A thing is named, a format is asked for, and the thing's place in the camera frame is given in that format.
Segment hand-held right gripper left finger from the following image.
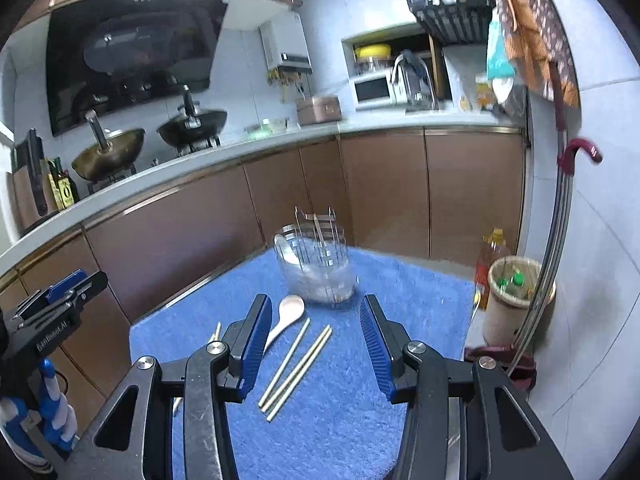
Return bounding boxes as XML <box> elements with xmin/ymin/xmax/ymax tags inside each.
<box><xmin>52</xmin><ymin>294</ymin><xmax>273</xmax><ymax>480</ymax></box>

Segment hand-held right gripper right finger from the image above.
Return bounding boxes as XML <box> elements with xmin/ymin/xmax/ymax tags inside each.
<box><xmin>359</xmin><ymin>294</ymin><xmax>573</xmax><ymax>480</ymax></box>

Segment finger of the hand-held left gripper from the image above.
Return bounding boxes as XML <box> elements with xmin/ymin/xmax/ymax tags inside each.
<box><xmin>46</xmin><ymin>270</ymin><xmax>88</xmax><ymax>303</ymax></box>
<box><xmin>65</xmin><ymin>271</ymin><xmax>109</xmax><ymax>311</ymax></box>

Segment wooden chopstick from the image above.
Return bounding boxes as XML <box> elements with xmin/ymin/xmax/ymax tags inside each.
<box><xmin>258</xmin><ymin>318</ymin><xmax>311</xmax><ymax>408</ymax></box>
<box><xmin>266</xmin><ymin>328</ymin><xmax>334</xmax><ymax>422</ymax></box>
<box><xmin>262</xmin><ymin>324</ymin><xmax>331</xmax><ymax>413</ymax></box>

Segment white spoon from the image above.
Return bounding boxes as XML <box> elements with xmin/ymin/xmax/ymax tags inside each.
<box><xmin>262</xmin><ymin>295</ymin><xmax>307</xmax><ymax>353</ymax></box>

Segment metal wire utensil holder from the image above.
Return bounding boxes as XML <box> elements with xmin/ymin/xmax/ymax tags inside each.
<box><xmin>274</xmin><ymin>206</ymin><xmax>357</xmax><ymax>306</ymax></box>

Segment person's left hand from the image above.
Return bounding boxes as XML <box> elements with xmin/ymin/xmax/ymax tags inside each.
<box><xmin>0</xmin><ymin>357</ymin><xmax>78</xmax><ymax>473</ymax></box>

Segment blue towel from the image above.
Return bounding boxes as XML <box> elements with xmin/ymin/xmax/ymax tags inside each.
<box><xmin>129</xmin><ymin>247</ymin><xmax>476</xmax><ymax>480</ymax></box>

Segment dark sauce bottle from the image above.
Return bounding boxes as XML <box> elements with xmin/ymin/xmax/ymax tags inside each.
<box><xmin>47</xmin><ymin>157</ymin><xmax>80</xmax><ymax>211</ymax></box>

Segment beige round bin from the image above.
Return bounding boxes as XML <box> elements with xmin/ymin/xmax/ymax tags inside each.
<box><xmin>481</xmin><ymin>256</ymin><xmax>556</xmax><ymax>346</ymax></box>

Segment brass wok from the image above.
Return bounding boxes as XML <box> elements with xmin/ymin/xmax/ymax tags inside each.
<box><xmin>71</xmin><ymin>110</ymin><xmax>147</xmax><ymax>182</ymax></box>

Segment cooking oil bottle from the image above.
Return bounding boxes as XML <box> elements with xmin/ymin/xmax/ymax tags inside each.
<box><xmin>475</xmin><ymin>227</ymin><xmax>511</xmax><ymax>311</ymax></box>

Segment brown base cabinets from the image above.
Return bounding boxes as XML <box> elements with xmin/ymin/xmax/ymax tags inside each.
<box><xmin>0</xmin><ymin>129</ymin><xmax>527</xmax><ymax>441</ymax></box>

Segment white countertop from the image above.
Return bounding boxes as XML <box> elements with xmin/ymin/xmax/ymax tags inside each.
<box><xmin>0</xmin><ymin>110</ymin><xmax>526</xmax><ymax>276</ymax></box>

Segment gas stove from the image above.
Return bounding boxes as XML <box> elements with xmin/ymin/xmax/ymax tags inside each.
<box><xmin>87</xmin><ymin>135</ymin><xmax>223</xmax><ymax>196</ymax></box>

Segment black wok with lid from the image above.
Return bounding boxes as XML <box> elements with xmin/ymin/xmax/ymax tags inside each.
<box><xmin>156</xmin><ymin>85</ymin><xmax>228</xmax><ymax>148</ymax></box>

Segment black range hood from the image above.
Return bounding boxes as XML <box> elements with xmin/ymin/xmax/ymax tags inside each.
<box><xmin>46</xmin><ymin>0</ymin><xmax>226</xmax><ymax>136</ymax></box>

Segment brown rice cooker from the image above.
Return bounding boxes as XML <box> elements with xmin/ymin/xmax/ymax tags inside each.
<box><xmin>295</xmin><ymin>96</ymin><xmax>342</xmax><ymax>126</ymax></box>

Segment white microwave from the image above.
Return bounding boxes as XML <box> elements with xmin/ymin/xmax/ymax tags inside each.
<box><xmin>349</xmin><ymin>70</ymin><xmax>393</xmax><ymax>111</ymax></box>

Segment glass jar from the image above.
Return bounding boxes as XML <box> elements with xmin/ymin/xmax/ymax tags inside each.
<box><xmin>356</xmin><ymin>57</ymin><xmax>391</xmax><ymax>75</ymax></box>

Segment white water heater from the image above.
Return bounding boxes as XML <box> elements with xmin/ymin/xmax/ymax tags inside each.
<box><xmin>260</xmin><ymin>10</ymin><xmax>313</xmax><ymax>76</ymax></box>

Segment teal plastic bag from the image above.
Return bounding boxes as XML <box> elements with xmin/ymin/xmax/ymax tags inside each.
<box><xmin>486</xmin><ymin>10</ymin><xmax>516</xmax><ymax>81</ymax></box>

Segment patterned apron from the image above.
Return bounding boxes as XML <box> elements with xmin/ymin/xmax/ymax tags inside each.
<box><xmin>482</xmin><ymin>0</ymin><xmax>581</xmax><ymax>106</ymax></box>

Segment brown canister black handle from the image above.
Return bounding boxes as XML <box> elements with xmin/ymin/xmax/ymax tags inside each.
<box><xmin>12</xmin><ymin>129</ymin><xmax>58</xmax><ymax>231</ymax></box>

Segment maroon hook handle metal pole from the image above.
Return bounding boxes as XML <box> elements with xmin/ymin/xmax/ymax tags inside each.
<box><xmin>507</xmin><ymin>137</ymin><xmax>603</xmax><ymax>376</ymax></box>

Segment black wall rack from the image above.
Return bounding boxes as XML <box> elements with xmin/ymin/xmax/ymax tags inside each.
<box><xmin>400</xmin><ymin>0</ymin><xmax>496</xmax><ymax>43</ymax></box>

